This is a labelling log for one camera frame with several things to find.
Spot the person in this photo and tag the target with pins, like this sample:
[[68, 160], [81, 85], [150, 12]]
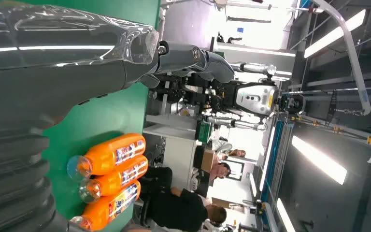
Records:
[[220, 171], [179, 208], [238, 153]]

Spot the green storage box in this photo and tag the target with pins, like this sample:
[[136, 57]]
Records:
[[203, 132]]

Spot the blue steel column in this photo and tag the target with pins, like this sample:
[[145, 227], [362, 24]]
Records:
[[273, 150]]

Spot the white metal hoist frame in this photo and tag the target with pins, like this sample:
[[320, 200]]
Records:
[[353, 54]]

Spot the white desk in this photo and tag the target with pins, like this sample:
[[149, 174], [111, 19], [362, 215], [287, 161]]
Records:
[[179, 157]]

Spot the standing humanoid robot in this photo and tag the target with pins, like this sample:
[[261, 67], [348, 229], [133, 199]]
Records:
[[256, 97]]

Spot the ceiling light panel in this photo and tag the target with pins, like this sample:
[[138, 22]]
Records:
[[332, 33], [320, 160], [284, 217]]

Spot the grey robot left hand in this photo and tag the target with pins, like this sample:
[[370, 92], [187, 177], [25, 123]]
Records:
[[60, 64]]

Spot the white counter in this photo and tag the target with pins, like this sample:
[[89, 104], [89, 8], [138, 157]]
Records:
[[256, 56]]

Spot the brown cardboard box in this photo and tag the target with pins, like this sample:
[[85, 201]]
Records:
[[208, 160]]

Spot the orange detergent bottle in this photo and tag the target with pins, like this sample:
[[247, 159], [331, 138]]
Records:
[[108, 155], [115, 179], [108, 208]]

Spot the green table mat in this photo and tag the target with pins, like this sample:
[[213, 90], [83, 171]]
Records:
[[108, 109]]

